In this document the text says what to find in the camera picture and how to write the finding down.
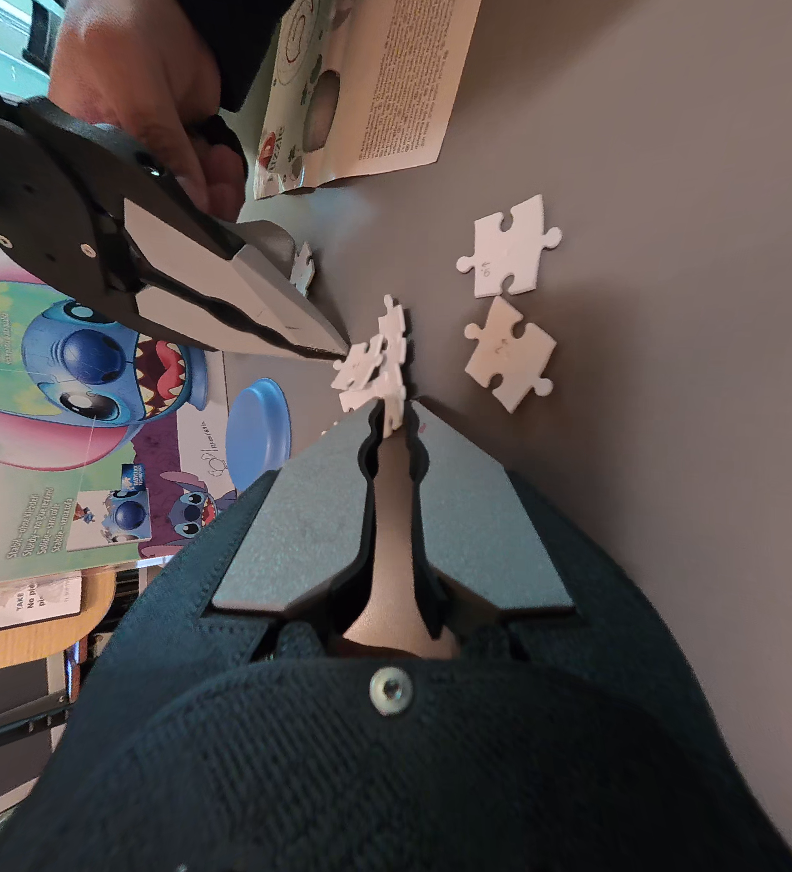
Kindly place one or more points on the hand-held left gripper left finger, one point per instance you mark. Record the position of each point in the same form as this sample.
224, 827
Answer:
294, 538

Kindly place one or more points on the black metal rack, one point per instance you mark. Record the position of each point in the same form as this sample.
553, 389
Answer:
14, 725

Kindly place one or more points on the light wooden table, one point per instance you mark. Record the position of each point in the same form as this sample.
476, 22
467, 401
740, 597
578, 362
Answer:
1, 654

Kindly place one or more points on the white printed notice card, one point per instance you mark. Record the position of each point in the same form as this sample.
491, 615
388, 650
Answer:
1, 606

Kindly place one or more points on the joined white puzzle piece cluster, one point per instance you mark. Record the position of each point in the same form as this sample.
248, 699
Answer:
389, 340

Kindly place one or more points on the white printed instruction leaflet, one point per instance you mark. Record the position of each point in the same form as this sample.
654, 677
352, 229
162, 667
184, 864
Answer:
403, 82

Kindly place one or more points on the colourful cartoon puzzle box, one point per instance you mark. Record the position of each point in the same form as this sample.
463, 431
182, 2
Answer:
42, 422

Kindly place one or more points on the scatter of white puzzle pieces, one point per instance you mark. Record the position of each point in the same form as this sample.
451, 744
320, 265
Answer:
512, 252

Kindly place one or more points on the person's right hand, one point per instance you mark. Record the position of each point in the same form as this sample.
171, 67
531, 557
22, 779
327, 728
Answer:
137, 68

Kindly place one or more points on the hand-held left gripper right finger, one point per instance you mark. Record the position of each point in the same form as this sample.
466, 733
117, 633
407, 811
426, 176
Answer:
491, 545

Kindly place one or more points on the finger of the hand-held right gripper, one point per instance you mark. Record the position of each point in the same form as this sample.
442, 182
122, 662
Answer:
191, 323
280, 300

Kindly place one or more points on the blue round plastic stand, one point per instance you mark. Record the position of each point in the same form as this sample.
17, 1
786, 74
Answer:
256, 436

